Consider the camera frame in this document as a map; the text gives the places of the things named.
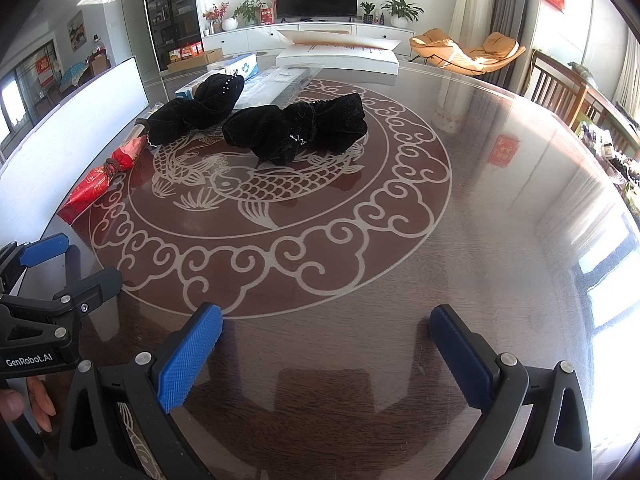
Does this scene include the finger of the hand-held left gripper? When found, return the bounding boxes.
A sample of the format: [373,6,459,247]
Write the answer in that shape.
[0,267,124,357]
[0,232,71,294]

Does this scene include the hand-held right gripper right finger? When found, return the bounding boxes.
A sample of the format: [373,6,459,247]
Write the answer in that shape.
[429,304,593,480]

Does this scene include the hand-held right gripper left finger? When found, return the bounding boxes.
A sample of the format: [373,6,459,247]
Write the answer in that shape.
[55,301,223,480]

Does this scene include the black velvet bow with pearls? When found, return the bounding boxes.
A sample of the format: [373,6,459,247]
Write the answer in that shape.
[147,74,246,147]

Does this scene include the plain black velvet bow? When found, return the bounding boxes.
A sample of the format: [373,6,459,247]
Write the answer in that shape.
[222,92,368,166]

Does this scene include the person's left hand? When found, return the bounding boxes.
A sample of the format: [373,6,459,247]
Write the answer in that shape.
[0,377,57,433]

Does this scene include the red foil packet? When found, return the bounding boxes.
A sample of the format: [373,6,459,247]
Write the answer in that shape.
[57,134,150,226]

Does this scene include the white board panel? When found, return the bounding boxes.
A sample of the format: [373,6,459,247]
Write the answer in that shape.
[0,56,151,241]

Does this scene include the clear plastic packet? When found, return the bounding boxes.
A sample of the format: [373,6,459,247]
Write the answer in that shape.
[129,102,166,143]

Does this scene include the blue patterned cloth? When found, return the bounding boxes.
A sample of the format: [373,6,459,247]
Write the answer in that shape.
[59,61,91,86]

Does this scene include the orange snack boxes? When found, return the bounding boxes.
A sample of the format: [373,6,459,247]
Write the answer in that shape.
[167,43,205,61]

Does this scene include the brown cardboard box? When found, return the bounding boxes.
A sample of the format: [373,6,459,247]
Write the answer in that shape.
[166,48,224,73]

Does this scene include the pile of small clutter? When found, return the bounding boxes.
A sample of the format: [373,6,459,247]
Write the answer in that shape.
[577,122,640,196]

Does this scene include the blue and white box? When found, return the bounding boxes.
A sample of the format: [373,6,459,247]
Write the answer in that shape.
[175,53,259,101]

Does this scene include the black glass display cabinet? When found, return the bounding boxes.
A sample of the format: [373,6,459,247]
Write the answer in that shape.
[141,0,203,72]

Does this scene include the clear plastic package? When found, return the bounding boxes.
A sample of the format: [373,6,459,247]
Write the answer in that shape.
[235,65,321,111]

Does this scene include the wooden dining chair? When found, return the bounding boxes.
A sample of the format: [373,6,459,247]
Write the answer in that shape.
[577,85,640,158]
[522,49,588,128]

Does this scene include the red flower plant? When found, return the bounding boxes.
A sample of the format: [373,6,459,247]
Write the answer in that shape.
[202,2,230,35]

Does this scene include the white television cabinet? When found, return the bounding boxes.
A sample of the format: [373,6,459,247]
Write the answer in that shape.
[201,21,416,58]

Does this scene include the orange lounge chair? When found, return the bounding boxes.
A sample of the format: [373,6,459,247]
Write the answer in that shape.
[409,30,527,77]

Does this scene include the leafy green potted plant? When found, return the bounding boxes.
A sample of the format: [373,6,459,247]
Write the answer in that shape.
[233,0,263,27]

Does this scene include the large white flat box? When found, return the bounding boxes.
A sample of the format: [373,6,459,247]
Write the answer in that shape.
[276,28,401,73]

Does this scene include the grey curtain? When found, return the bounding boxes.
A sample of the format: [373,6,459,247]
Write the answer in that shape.
[487,0,531,91]

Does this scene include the large plant in white pot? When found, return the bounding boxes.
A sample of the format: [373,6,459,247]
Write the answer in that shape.
[381,0,425,29]

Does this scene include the white sheer curtain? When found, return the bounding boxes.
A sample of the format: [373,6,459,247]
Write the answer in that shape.
[447,0,501,51]

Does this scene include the black television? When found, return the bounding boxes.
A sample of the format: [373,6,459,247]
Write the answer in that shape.
[274,0,359,22]

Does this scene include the framed wall painting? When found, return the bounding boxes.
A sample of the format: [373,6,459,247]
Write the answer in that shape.
[67,10,86,52]

